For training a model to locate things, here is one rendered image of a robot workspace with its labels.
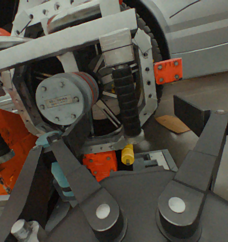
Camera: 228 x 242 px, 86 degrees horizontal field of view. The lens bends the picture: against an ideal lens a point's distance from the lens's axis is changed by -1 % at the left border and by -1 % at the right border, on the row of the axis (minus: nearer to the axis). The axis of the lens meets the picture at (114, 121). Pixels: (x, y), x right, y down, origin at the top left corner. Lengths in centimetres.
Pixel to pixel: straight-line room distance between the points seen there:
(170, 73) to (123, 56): 27
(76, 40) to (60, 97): 14
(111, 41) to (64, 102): 19
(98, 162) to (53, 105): 34
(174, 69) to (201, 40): 50
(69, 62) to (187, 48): 68
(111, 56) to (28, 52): 16
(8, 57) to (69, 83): 12
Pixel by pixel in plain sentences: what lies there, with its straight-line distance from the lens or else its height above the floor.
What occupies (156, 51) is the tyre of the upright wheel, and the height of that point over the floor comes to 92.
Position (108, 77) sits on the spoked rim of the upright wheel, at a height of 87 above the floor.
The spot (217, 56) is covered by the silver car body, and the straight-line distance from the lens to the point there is 100.
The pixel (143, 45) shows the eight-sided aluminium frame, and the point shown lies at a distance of 45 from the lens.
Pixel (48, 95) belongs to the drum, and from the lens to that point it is 36.
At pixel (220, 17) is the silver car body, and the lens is 101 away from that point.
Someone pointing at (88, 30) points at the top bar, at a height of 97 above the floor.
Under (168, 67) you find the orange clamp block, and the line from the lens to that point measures 47.
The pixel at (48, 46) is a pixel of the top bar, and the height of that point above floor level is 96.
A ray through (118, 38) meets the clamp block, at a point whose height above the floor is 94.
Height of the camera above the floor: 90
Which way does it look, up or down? 22 degrees down
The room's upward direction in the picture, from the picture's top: 14 degrees counter-clockwise
